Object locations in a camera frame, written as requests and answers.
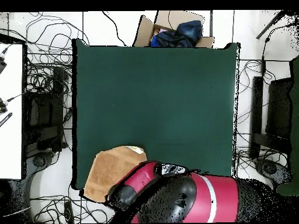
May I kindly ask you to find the black cable with plug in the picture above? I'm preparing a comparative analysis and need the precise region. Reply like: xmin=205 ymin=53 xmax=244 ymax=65
xmin=260 ymin=22 xmax=299 ymax=76

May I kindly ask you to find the black slanted bar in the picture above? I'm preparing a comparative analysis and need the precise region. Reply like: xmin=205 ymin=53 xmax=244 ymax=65
xmin=255 ymin=10 xmax=286 ymax=40

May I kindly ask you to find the grey round base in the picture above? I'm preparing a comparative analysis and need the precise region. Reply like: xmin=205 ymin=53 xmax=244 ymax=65
xmin=24 ymin=150 xmax=59 ymax=183

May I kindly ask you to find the black cable tangle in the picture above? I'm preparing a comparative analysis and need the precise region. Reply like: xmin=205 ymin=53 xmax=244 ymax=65
xmin=0 ymin=11 xmax=91 ymax=94

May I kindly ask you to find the long black cable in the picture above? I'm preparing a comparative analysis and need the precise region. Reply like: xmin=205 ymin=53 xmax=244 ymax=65
xmin=102 ymin=10 xmax=128 ymax=47

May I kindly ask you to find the pink garment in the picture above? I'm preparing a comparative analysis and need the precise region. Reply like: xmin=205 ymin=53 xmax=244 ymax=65
xmin=152 ymin=27 xmax=168 ymax=36

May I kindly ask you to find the dark navy garment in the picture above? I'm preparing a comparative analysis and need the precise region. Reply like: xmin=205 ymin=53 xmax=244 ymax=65
xmin=150 ymin=30 xmax=195 ymax=48

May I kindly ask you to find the black slotted strip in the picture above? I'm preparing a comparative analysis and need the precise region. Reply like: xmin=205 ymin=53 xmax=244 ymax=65
xmin=0 ymin=112 xmax=13 ymax=128

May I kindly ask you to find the black monitor stand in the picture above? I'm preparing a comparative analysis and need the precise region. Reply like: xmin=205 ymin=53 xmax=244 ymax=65
xmin=249 ymin=75 xmax=295 ymax=159

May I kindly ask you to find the white side table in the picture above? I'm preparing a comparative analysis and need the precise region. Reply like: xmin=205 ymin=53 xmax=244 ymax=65
xmin=0 ymin=43 xmax=24 ymax=180

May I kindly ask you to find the black camera with cable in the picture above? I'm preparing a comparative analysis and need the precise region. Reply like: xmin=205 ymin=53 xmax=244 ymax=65
xmin=0 ymin=54 xmax=8 ymax=75

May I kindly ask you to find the small black device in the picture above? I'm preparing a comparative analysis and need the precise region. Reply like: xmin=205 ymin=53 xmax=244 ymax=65
xmin=0 ymin=97 xmax=9 ymax=115

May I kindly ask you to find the dark green table cloth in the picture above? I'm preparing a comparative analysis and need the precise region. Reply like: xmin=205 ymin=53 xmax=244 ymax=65
xmin=72 ymin=38 xmax=239 ymax=191

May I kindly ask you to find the blue denim garment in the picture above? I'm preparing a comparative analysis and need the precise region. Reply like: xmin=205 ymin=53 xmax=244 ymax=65
xmin=175 ymin=20 xmax=203 ymax=42

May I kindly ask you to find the brown cardboard box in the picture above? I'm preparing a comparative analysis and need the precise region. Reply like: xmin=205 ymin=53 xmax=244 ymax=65
xmin=133 ymin=10 xmax=214 ymax=48

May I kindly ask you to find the orange terry towel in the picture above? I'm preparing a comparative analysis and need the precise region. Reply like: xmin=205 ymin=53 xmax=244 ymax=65
xmin=83 ymin=145 xmax=148 ymax=203

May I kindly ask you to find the black equipment stand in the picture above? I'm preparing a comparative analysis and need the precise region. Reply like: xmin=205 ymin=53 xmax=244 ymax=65
xmin=24 ymin=66 xmax=65 ymax=153

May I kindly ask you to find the black wheeled base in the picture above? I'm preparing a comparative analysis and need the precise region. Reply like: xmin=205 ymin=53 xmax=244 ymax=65
xmin=253 ymin=157 xmax=293 ymax=187

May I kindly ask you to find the black power strip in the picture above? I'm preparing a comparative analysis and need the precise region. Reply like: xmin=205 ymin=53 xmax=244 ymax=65
xmin=64 ymin=201 xmax=75 ymax=224

